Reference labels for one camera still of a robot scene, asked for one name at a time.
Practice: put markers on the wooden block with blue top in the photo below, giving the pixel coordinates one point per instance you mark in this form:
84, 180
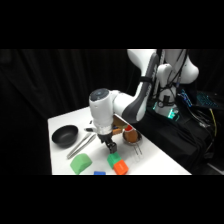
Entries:
116, 130

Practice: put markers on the backlit keyboard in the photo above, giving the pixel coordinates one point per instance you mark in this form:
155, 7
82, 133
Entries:
206, 100

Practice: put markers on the black curtain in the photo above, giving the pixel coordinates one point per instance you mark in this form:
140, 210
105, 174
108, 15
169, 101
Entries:
33, 100

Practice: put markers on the green rounded block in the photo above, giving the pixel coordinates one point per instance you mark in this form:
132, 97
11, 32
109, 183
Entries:
80, 163

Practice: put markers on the green light on base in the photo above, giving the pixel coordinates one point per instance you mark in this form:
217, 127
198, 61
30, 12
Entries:
172, 113

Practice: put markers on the brown egg-shaped object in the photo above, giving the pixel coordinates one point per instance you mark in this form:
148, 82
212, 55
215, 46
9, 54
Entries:
132, 135

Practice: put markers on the red toy piece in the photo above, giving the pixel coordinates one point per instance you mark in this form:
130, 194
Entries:
128, 127

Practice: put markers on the metal tongs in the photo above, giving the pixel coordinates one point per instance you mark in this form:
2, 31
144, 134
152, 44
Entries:
80, 146

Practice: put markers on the black robot stand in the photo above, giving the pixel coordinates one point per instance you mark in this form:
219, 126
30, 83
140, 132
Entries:
173, 136

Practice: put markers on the black bowl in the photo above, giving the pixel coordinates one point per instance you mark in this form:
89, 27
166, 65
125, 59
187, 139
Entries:
64, 135

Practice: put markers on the green cube block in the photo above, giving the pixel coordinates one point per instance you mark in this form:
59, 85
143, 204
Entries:
113, 159

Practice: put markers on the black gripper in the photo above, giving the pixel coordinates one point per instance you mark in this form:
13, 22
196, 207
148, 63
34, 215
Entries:
106, 136

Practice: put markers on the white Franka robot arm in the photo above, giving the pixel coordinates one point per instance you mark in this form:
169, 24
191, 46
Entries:
103, 110

